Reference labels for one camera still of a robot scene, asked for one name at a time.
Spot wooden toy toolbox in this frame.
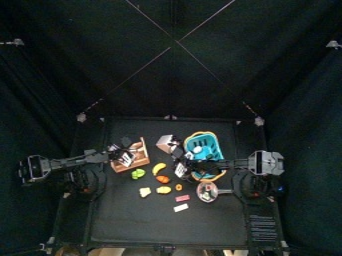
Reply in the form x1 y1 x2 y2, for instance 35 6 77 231
110 136 153 174

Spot white toy toaster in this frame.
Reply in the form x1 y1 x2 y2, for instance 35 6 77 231
156 134 182 155

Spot yellow toy banana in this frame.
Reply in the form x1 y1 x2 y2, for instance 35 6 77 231
152 162 169 177

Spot green toy star fruit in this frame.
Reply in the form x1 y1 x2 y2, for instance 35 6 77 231
130 168 148 180

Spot teal plastic basket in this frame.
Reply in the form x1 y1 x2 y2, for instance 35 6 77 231
184 130 228 183

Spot toy bread slice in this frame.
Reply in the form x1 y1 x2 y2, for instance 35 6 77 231
138 187 153 199

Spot thin diagonal cord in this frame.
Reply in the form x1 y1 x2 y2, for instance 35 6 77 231
125 0 261 118
83 0 237 114

